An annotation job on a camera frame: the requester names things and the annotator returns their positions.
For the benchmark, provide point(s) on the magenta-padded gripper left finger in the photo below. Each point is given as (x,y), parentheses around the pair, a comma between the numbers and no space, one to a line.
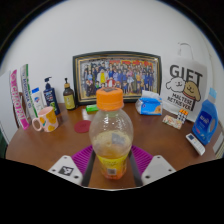
(81,158)

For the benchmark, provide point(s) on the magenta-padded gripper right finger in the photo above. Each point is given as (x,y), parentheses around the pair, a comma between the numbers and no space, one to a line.
(143,159)

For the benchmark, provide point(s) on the orange-capped clear drink bottle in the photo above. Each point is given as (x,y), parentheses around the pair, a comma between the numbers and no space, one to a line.
(111,133)

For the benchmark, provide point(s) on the small patterned flat box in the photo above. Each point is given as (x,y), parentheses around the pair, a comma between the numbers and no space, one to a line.
(172,122)

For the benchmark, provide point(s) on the pink mug with yellow print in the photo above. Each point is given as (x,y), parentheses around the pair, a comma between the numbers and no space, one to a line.
(48,120)

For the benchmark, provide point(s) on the small green soap box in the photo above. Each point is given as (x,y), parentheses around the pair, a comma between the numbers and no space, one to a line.
(91,108)

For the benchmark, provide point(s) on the white remote control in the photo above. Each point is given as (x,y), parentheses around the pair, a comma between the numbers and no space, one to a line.
(195,144)

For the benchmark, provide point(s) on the blue tissue pack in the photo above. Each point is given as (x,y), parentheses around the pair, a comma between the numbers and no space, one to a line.
(149,105)

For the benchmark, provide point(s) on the small orange and white box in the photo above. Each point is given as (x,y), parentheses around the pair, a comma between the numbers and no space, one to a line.
(182,115)

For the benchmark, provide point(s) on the brown pump bottle, yellow label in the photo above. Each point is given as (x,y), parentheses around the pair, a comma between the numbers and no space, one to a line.
(69,98)

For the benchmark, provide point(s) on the dark blue pump bottle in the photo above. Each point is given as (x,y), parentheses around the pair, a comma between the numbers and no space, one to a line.
(51,98)

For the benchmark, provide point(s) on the blue detergent bottle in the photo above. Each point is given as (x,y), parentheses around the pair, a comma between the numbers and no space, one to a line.
(205,121)

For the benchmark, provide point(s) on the white lotion bottle, blue cap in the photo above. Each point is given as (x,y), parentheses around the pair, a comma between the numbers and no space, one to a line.
(37,100)

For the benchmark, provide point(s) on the green crate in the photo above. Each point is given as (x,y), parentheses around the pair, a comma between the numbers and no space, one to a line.
(2,145)

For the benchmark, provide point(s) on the white paper gift bag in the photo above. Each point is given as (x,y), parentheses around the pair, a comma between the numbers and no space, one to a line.
(183,86)

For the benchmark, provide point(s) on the white tube with green stripe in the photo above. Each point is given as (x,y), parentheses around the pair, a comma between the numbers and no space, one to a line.
(28,91)

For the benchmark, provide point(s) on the pink and white tube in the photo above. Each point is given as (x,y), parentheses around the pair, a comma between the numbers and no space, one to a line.
(18,100)

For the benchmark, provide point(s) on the framed group picture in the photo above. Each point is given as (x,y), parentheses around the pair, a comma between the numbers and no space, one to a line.
(116,75)

